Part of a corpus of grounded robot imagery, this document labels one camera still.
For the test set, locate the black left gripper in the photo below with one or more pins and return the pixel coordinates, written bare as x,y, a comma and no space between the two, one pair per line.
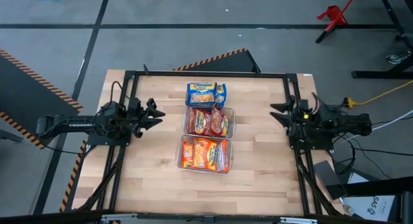
137,120

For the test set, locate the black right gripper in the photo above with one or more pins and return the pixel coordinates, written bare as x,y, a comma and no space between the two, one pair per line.
300,124

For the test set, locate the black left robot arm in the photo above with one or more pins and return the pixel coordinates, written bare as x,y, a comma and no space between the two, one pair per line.
74,124

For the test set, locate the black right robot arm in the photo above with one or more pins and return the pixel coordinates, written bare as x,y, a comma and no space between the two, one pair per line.
348,124

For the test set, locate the clear plastic bin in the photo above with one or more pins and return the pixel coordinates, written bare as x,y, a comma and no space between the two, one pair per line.
179,159
233,120

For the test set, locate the smoky grey plastic bin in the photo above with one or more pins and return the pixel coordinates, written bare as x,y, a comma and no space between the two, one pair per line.
203,107

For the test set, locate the hazard-striped black floor mat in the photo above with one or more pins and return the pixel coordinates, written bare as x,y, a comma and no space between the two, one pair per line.
232,64
26,101

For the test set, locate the black flat box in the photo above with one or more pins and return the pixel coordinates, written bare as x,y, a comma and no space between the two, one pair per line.
330,180

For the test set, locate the black-yellow hazard floor strip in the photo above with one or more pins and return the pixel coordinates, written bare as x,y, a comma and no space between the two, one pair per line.
72,177

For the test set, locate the red metal stand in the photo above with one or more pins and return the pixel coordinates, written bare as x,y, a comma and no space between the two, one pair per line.
334,15

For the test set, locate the black metal stand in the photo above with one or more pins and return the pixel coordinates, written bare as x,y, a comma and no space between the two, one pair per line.
380,187

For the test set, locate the white paper sign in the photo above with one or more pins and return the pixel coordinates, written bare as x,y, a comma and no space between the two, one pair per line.
364,204

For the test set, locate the person's shoe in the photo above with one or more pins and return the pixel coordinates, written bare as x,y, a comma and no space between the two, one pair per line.
397,57

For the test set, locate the grey metal leg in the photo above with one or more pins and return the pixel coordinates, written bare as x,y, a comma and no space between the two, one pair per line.
9,135

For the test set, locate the black aluminium table frame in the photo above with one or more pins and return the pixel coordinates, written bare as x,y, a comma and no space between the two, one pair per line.
209,74

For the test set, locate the black metal desk frame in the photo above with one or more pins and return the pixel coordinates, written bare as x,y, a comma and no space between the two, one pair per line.
380,74

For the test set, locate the silver metal bracket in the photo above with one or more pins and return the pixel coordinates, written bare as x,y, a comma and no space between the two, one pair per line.
119,217
298,220

